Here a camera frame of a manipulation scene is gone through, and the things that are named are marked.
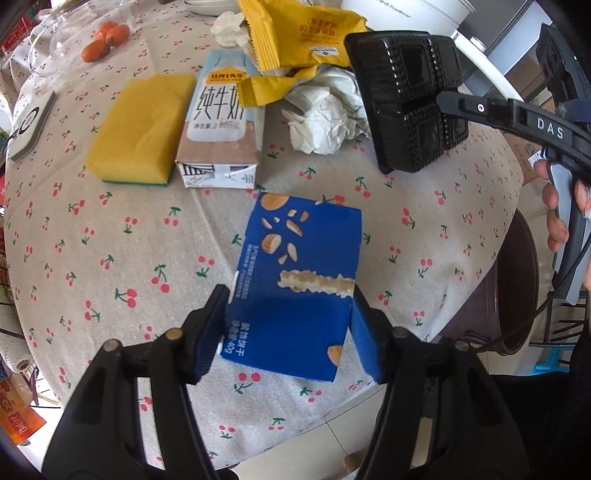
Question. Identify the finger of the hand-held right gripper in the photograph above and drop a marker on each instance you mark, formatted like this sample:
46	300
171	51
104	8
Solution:
508	113

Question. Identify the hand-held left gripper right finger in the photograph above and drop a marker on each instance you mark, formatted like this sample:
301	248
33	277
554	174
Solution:
367	342

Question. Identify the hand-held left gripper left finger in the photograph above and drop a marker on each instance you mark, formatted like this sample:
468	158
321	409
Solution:
210	342

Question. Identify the blue biscuit box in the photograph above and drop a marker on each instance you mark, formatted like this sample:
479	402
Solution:
295	258

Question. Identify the black plastic tray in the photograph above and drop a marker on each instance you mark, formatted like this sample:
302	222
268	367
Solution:
397	115

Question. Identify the person's right hand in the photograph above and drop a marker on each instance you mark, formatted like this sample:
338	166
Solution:
557	230

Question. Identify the cardboard box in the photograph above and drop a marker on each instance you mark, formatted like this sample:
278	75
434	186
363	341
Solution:
526	157

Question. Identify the dark brown round stool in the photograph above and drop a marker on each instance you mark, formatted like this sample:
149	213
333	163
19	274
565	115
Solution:
503	286

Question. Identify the white electric pot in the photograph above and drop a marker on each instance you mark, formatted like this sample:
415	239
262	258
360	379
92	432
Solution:
406	11

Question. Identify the large crumpled white paper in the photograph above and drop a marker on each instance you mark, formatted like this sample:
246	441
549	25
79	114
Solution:
323	120

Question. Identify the white paper towel roll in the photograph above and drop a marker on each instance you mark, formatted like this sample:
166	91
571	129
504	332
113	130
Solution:
11	332

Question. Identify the orange snack packet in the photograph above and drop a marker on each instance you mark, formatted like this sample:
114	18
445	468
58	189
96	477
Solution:
21	415

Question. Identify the white milk carton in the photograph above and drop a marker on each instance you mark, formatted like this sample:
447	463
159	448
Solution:
217	120

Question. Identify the yellow cleaning sponge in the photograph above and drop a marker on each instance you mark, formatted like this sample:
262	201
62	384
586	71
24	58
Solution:
138	129

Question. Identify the large yellow snack wrapper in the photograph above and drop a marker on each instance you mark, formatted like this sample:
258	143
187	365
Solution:
295	32

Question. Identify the small yellow snack wrapper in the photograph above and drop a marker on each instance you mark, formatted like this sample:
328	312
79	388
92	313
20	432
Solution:
263	87

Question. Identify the white flat electronic device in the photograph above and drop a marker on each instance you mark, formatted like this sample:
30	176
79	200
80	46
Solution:
30	127

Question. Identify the small crumpled white tissue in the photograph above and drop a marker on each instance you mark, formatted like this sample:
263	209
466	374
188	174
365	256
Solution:
228	27

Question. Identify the small orange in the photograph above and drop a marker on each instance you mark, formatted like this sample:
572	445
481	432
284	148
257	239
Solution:
119	36
107	28
95	50

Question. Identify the stack of white plates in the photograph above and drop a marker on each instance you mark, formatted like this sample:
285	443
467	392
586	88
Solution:
212	7

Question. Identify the glass teapot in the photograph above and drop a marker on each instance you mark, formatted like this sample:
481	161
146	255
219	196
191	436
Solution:
60	41

